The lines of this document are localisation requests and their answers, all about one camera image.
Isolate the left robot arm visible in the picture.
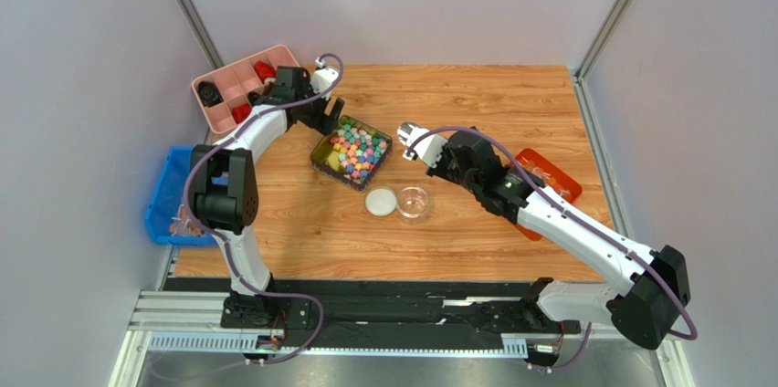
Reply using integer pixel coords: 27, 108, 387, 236
184, 64, 343, 329

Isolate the aluminium frame post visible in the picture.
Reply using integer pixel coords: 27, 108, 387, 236
573, 0, 634, 83
176, 0, 225, 69

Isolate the square tin of star candies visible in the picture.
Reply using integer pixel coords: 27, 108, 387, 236
310, 116, 393, 193

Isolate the white round lid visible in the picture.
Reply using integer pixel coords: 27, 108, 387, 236
364, 186, 397, 217

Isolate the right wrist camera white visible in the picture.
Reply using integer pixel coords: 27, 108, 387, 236
403, 129, 447, 168

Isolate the black chocolate in tray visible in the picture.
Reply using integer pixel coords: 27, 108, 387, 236
196, 80, 224, 108

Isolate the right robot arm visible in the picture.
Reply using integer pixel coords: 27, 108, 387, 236
404, 126, 699, 350

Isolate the left aluminium frame post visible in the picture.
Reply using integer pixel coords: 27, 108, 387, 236
176, 0, 225, 69

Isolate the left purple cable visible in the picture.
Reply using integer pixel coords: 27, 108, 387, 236
181, 52, 345, 367

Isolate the orange tray of candies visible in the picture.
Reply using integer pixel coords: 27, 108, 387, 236
515, 149, 583, 241

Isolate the metal scoop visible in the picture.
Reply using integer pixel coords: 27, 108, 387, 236
397, 121, 428, 146

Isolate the blue plastic bin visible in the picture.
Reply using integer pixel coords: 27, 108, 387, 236
143, 146, 217, 248

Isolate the purple cable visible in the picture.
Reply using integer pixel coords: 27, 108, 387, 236
405, 125, 699, 372
181, 52, 345, 367

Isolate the clear plastic cup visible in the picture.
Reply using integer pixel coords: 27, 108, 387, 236
396, 186, 431, 224

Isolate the pink compartment tray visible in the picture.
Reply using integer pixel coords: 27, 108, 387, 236
191, 45, 300, 136

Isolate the right aluminium frame post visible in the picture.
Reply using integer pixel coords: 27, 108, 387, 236
573, 0, 634, 83

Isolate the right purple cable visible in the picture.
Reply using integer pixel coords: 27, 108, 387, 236
405, 125, 699, 372

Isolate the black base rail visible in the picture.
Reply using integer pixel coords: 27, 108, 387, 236
130, 277, 588, 359

